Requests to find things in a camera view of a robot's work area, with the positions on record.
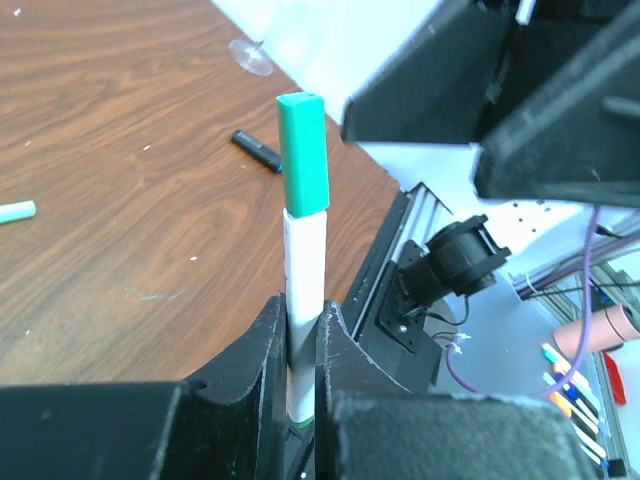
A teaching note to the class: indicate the light green pen cap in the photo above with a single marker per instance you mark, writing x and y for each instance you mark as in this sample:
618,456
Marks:
17,211

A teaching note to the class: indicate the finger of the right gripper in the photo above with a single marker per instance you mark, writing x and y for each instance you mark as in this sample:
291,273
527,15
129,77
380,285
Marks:
577,137
433,89

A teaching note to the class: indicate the dark green pen cap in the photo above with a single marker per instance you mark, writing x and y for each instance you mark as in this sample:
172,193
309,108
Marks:
303,151

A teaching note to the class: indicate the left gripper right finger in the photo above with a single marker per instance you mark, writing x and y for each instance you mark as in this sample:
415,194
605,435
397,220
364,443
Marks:
367,426

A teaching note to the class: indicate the white pen dark green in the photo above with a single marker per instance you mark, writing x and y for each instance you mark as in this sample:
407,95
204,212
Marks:
304,266

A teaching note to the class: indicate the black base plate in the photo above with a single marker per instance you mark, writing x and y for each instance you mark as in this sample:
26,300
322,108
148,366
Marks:
376,308

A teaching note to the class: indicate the clear wine glass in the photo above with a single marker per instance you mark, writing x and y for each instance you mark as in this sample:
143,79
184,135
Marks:
251,56

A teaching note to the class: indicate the black blue highlighter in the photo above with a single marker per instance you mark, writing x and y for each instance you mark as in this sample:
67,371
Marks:
257,150

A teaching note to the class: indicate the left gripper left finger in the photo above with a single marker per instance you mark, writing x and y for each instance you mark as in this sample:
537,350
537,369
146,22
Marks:
227,420

